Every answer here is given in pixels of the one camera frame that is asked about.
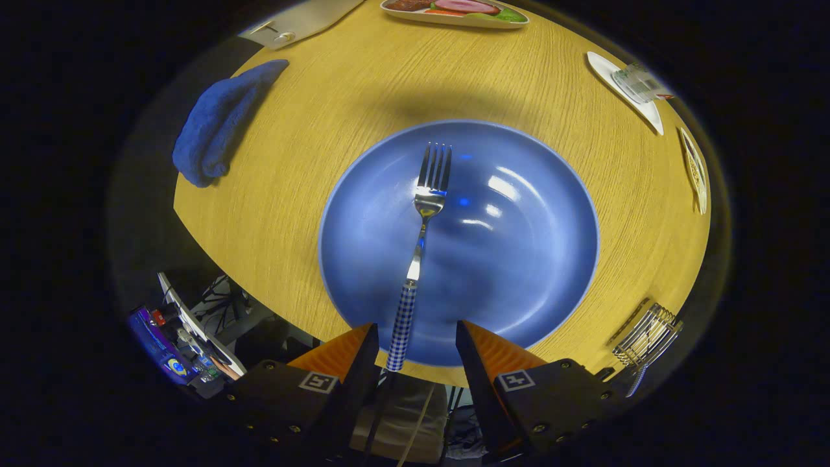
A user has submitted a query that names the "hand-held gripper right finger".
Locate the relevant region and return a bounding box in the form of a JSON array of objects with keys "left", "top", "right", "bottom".
[{"left": 455, "top": 320, "right": 615, "bottom": 462}]

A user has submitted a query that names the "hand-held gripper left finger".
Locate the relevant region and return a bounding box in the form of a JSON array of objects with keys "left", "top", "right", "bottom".
[{"left": 224, "top": 322, "right": 381, "bottom": 462}]

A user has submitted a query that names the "checked handle fork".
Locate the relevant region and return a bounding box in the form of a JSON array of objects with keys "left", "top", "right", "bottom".
[{"left": 385, "top": 142, "right": 453, "bottom": 372}]

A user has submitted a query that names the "beige padded chair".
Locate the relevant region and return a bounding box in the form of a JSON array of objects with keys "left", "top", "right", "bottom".
[{"left": 350, "top": 383, "right": 449, "bottom": 464}]

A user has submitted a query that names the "blue round plate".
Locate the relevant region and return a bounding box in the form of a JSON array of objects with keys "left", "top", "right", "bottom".
[{"left": 318, "top": 119, "right": 600, "bottom": 368}]

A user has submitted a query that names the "white side table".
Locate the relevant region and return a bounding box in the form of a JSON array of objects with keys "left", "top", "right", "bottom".
[{"left": 158, "top": 271, "right": 248, "bottom": 378}]

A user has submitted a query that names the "lit computer screen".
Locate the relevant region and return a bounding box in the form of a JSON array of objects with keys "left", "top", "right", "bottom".
[{"left": 128, "top": 306, "right": 195, "bottom": 387}]

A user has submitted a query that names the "blue folded cloth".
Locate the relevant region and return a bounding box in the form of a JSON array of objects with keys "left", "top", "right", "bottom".
[{"left": 172, "top": 59, "right": 291, "bottom": 189}]

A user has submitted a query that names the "white divided seasoning dish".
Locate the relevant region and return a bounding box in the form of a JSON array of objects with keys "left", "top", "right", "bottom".
[{"left": 678, "top": 126, "right": 709, "bottom": 215}]

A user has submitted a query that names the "white coaster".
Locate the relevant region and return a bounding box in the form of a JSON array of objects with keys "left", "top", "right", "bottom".
[{"left": 586, "top": 51, "right": 665, "bottom": 136}]

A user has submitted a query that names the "clear water bottle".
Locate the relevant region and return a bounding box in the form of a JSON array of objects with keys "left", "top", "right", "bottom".
[{"left": 610, "top": 62, "right": 675, "bottom": 104}]

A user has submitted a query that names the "cream toaster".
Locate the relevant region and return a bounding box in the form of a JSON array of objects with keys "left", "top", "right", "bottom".
[{"left": 238, "top": 0, "right": 365, "bottom": 51}]

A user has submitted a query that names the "white food plate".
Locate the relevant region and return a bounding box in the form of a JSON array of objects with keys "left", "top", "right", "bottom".
[{"left": 380, "top": 0, "right": 530, "bottom": 30}]

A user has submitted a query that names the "pink ham slice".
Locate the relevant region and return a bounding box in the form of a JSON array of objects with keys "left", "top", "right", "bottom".
[{"left": 433, "top": 0, "right": 501, "bottom": 15}]

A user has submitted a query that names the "metal wire cutlery holder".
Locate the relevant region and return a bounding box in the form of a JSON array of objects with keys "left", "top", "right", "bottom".
[{"left": 611, "top": 302, "right": 684, "bottom": 369}]

